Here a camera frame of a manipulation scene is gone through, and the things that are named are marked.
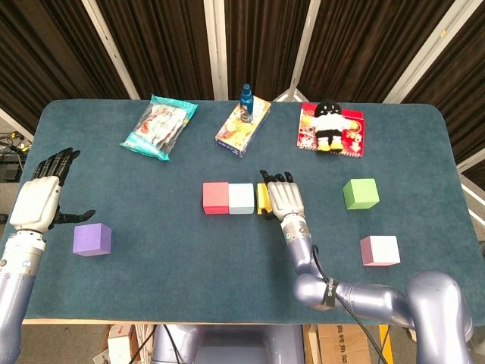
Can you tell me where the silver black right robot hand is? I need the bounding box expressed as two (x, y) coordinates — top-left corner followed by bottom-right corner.
(259, 169), (306, 221)

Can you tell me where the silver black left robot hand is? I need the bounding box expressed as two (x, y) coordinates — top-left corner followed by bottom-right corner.
(9, 148), (96, 233)

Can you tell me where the yellow foam cube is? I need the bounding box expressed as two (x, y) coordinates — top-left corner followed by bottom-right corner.
(256, 183), (273, 215)

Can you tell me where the light blue foam cube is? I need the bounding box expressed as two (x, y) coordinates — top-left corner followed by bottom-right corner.
(228, 183), (255, 215)

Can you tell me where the red foam cube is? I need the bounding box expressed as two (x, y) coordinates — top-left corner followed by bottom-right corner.
(202, 182), (230, 215)

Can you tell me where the pink foam cube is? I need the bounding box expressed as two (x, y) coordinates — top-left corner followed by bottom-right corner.
(359, 235), (401, 267)

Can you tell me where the purple foam cube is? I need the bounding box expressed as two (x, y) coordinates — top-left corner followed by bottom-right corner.
(72, 222), (113, 258)

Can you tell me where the green foam cube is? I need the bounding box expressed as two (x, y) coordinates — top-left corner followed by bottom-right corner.
(342, 178), (380, 211)

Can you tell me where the blue yellow tissue box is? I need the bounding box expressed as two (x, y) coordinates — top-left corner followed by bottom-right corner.
(214, 95), (272, 158)

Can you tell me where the black white plush toy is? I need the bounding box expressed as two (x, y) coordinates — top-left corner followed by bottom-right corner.
(309, 101), (352, 154)

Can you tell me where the red printed spiral notebook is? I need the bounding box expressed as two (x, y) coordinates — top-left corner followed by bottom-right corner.
(296, 102), (365, 158)

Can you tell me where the blue spray bottle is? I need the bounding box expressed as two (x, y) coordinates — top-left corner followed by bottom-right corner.
(238, 83), (255, 124)

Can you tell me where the teal felt table cloth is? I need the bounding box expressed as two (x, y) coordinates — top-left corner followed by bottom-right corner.
(0, 99), (485, 327)

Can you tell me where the teal snack bag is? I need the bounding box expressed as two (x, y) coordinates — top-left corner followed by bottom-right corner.
(119, 93), (199, 162)

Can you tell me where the grey-blue robot torso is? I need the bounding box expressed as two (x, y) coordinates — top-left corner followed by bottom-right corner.
(151, 324), (306, 364)

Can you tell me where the brown cardboard box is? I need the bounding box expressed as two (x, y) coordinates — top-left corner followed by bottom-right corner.
(307, 324), (380, 364)

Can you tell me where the white cardboard box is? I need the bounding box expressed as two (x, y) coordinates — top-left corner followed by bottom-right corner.
(107, 325), (139, 364)

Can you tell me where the brown pleated curtain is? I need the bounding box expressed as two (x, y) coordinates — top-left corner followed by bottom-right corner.
(0, 0), (485, 190)

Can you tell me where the tangle of floor cables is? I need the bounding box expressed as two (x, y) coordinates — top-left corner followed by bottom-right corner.
(0, 130), (33, 160)

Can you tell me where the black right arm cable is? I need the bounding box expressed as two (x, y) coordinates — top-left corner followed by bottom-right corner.
(311, 244), (391, 364)

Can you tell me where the white frame bar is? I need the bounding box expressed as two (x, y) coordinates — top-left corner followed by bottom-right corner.
(460, 183), (485, 224)
(0, 108), (35, 143)
(455, 149), (485, 174)

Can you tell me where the white frame post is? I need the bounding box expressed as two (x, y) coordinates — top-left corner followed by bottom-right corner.
(272, 0), (322, 102)
(383, 0), (482, 104)
(203, 0), (230, 101)
(81, 0), (141, 101)

